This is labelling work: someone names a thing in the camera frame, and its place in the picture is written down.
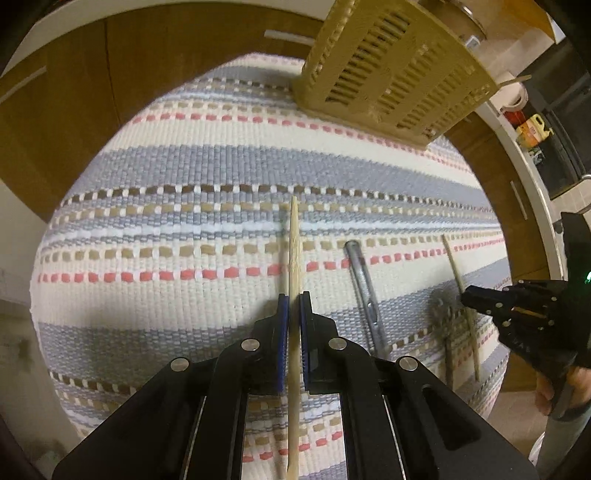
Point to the white electric kettle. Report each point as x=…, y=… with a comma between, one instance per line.
x=510, y=97

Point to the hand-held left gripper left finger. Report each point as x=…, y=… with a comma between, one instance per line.
x=282, y=341

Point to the yellow detergent bottle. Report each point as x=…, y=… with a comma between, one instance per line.
x=533, y=131

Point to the striped woven table mat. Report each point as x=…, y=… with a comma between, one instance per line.
x=184, y=207

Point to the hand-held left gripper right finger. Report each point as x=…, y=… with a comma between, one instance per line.
x=305, y=341

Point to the yellow plastic utensil basket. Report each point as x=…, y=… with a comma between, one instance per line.
x=392, y=60

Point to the red container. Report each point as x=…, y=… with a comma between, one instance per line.
x=512, y=114

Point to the person's right hand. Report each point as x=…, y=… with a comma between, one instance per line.
x=545, y=394

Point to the dark kitchen window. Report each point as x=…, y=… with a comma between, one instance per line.
x=563, y=115

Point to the brown rice cooker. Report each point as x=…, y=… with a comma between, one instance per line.
x=475, y=32

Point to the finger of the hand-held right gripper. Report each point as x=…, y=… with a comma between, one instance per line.
x=493, y=310
x=485, y=295

